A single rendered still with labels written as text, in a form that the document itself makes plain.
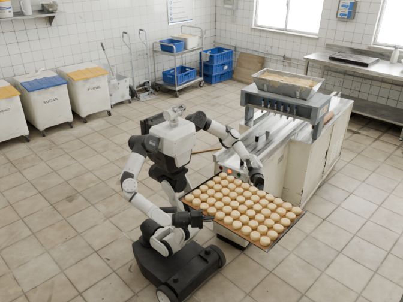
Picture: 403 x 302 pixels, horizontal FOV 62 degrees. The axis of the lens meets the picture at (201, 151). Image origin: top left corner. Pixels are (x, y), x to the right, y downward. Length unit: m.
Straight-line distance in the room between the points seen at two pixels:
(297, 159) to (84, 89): 3.39
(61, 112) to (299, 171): 3.49
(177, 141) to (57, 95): 3.37
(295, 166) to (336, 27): 3.53
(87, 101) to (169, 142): 3.54
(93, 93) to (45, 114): 0.75
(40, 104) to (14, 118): 0.38
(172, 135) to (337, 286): 1.80
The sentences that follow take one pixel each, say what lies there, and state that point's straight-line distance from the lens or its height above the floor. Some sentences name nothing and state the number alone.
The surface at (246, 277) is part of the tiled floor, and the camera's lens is 2.89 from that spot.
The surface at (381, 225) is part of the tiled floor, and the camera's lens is 3.70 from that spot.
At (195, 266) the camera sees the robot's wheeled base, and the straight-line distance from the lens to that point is 2.68.
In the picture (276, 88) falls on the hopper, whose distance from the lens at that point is 3.02.
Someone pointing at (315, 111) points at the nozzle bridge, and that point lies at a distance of 2.88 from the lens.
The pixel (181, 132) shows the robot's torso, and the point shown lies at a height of 1.31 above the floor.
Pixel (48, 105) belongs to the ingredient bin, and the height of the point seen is 0.44.
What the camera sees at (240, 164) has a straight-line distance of 2.59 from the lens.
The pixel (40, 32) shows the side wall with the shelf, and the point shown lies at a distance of 5.65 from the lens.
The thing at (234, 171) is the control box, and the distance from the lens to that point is 2.53.
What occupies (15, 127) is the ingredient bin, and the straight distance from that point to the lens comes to 5.10.
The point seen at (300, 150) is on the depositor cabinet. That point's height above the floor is 0.75.
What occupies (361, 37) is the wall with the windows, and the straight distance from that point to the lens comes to 6.10.
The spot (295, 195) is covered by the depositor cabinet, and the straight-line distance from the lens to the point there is 3.31.
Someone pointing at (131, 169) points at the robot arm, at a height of 1.22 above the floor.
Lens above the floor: 2.21
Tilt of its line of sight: 30 degrees down
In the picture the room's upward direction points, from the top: straight up
